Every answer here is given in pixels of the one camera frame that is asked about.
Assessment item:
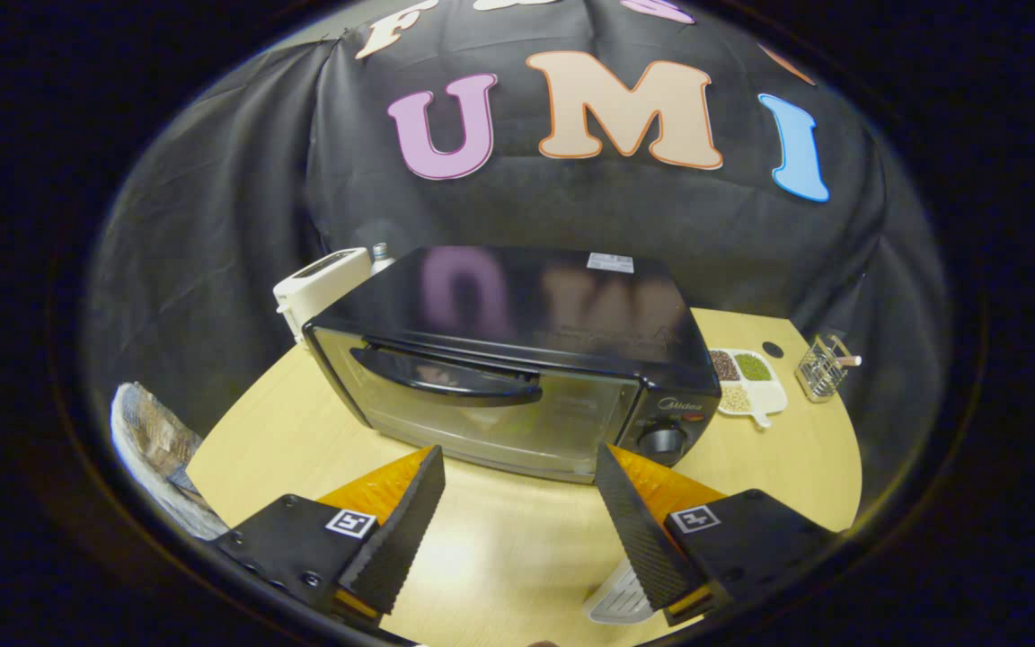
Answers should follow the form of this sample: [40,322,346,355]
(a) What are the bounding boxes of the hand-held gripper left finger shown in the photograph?
[210,444,447,630]

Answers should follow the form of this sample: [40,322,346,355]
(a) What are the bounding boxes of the white plastic appliance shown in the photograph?
[272,247,374,348]

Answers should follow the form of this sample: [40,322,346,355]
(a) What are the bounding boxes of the black toaster oven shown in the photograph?
[303,244,724,485]

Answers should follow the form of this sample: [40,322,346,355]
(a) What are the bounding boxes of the white divided spice dish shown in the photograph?
[708,347,789,430]

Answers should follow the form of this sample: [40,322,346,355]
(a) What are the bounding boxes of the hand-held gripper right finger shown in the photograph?
[593,442,843,628]

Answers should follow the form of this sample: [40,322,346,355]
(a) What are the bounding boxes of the black backdrop cloth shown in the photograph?
[82,0,946,504]

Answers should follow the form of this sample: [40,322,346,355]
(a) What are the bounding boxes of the white rectangular dish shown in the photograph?
[584,556,659,626]

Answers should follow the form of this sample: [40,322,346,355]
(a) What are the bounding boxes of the wire mesh holder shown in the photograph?
[793,333,863,403]

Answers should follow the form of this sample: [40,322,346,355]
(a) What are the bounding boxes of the grey printed cloth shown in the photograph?
[111,381,230,541]

